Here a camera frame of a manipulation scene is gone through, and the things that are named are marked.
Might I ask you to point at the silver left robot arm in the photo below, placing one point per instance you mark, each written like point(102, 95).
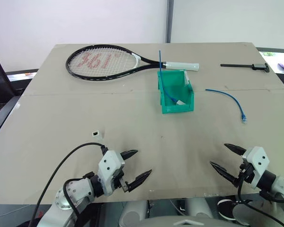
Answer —
point(73, 191)

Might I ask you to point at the grey vertical wall post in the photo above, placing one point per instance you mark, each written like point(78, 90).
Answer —
point(169, 21)

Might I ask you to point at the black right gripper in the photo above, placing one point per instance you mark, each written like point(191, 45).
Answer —
point(246, 176)

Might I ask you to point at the grey robot torso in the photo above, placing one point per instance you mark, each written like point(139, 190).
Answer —
point(180, 222)

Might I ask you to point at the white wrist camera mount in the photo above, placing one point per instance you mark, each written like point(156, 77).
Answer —
point(109, 169)
point(256, 159)

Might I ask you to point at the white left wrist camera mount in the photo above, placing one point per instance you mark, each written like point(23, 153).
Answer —
point(109, 169)

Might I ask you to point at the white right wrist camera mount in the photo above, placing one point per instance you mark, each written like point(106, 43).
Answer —
point(256, 159)

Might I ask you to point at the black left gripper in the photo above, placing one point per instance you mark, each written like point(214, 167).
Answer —
point(120, 183)

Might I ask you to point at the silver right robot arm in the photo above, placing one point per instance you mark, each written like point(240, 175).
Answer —
point(280, 185)

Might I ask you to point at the small white connector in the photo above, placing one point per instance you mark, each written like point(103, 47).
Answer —
point(97, 134)

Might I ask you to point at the black sneaker white sole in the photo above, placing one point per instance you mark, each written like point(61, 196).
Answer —
point(224, 210)

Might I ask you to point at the black and white tennis racket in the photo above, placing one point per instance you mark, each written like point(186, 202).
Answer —
point(182, 66)

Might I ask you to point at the green plastic storage bin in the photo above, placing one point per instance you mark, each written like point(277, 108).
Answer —
point(177, 109)

